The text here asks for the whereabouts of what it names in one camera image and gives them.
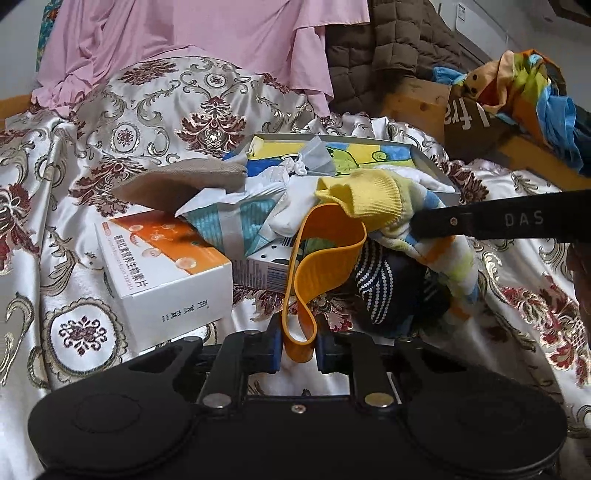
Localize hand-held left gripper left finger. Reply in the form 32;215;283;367
128;316;283;411

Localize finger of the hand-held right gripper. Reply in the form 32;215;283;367
409;205;468;243

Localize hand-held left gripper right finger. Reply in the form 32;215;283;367
316;330;463;410

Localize yellow cuffed striped sock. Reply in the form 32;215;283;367
315;169;482;320

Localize navy striped sock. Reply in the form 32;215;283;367
353;237;455;340

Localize orange rubber band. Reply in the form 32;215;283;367
283;203;368;365

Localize grey metal box cartoon lining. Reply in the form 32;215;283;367
233;133;462;206

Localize white dotted small box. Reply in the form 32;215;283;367
231;240;301;294

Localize brown bag white letters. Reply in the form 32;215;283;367
443;85;519;160

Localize orange and white medicine box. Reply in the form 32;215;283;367
95;208;234;352

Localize colourful orange blue cloth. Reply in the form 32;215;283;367
431;48;591;176

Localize teal grey patterned cloth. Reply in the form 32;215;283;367
175;185;296;259

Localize white sock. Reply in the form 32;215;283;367
268;178;334;236

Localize brown quilted jacket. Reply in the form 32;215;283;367
325;0;468;116

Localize tan sock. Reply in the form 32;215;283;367
111;158;248;217

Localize floral satin blanket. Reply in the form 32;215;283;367
0;60;591;480

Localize pink cloth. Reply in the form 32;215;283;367
31;0;372;119

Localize yellow wooden bed frame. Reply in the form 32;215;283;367
0;96;34;123

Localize teal patterned wall picture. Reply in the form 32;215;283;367
36;0;63;72

